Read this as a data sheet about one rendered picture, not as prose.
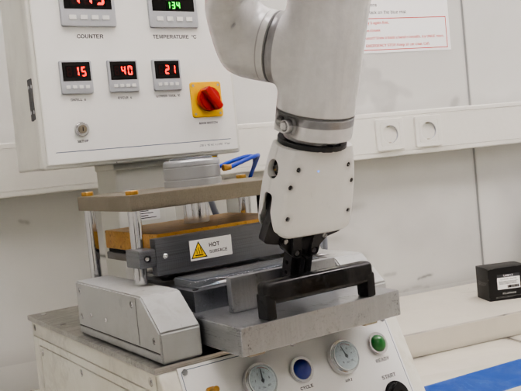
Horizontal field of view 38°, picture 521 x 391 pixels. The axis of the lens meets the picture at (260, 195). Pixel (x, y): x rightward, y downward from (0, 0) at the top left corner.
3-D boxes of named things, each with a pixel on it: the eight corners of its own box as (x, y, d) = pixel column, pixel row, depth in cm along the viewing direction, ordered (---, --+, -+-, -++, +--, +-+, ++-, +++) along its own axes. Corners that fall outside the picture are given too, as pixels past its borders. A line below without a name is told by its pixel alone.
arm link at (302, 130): (304, 123, 74) (300, 152, 75) (371, 118, 79) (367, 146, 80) (257, 103, 81) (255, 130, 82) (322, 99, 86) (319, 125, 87)
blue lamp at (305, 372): (293, 383, 87) (286, 363, 88) (309, 378, 88) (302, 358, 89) (301, 380, 86) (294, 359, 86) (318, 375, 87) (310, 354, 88)
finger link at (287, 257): (285, 240, 82) (279, 295, 84) (308, 235, 84) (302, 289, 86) (269, 229, 84) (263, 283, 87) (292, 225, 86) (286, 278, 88)
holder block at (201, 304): (136, 298, 100) (134, 278, 100) (261, 273, 111) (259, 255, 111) (195, 313, 86) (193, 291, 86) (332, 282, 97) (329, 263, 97)
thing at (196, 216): (107, 258, 106) (100, 191, 106) (239, 236, 119) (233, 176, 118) (160, 267, 92) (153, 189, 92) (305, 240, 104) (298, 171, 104)
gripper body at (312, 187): (295, 143, 75) (283, 246, 79) (372, 136, 81) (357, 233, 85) (254, 123, 81) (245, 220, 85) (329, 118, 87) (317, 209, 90)
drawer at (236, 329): (126, 326, 101) (120, 268, 101) (263, 295, 113) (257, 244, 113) (243, 365, 77) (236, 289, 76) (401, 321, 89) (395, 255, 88)
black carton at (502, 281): (477, 297, 162) (474, 265, 161) (515, 292, 163) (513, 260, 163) (489, 302, 156) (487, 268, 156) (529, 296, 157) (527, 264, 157)
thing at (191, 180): (68, 258, 110) (58, 170, 110) (246, 230, 127) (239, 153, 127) (137, 271, 90) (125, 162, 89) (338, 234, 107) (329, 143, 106)
